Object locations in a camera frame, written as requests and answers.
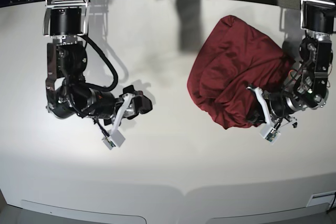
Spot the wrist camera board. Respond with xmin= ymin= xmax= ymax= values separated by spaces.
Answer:
xmin=102 ymin=131 xmax=125 ymax=150
xmin=260 ymin=124 xmax=281 ymax=144

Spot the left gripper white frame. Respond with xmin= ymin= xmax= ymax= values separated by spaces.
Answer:
xmin=245 ymin=85 xmax=299 ymax=146

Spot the dark red long-sleeve shirt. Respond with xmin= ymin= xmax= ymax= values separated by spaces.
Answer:
xmin=187 ymin=15 xmax=295 ymax=130

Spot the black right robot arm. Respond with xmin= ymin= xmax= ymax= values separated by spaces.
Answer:
xmin=43 ymin=0 xmax=153 ymax=148

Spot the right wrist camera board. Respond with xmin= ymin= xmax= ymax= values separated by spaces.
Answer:
xmin=102 ymin=131 xmax=125 ymax=150

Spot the white label plate on table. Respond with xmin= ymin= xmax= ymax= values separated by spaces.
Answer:
xmin=307 ymin=191 xmax=335 ymax=208

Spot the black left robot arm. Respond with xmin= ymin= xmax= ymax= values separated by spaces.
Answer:
xmin=247 ymin=0 xmax=335 ymax=143

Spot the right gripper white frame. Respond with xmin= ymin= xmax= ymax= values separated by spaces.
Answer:
xmin=106 ymin=85 xmax=153 ymax=137

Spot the black cable at table corner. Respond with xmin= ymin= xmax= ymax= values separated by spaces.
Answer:
xmin=325 ymin=191 xmax=336 ymax=215

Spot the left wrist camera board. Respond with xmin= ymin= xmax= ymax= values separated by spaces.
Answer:
xmin=260 ymin=124 xmax=281 ymax=144

